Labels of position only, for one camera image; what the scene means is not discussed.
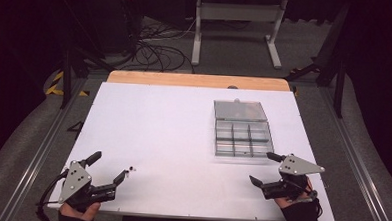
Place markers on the person's right hand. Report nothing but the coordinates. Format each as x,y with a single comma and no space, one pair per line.
285,202

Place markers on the black tripod stand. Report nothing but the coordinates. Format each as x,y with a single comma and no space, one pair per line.
334,63
67,68

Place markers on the small black triangular bracket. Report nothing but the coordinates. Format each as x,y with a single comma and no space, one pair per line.
76,126

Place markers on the person's left hand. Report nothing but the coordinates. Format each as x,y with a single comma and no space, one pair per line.
79,212

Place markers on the aluminium floor rail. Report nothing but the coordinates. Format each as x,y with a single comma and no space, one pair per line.
358,167
38,153

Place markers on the white metal stand frame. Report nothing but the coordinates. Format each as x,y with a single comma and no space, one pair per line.
238,13

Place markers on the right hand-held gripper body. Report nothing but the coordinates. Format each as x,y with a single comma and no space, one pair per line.
295,166

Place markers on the yellow black hazard tape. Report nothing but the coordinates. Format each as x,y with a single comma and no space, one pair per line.
56,84

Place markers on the wooden table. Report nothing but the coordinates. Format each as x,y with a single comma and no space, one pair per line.
198,80

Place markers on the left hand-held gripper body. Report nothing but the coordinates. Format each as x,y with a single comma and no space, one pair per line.
75,182

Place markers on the clear plastic compartment box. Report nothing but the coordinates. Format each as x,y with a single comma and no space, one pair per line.
243,129

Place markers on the white board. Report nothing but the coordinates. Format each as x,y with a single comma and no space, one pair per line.
169,149

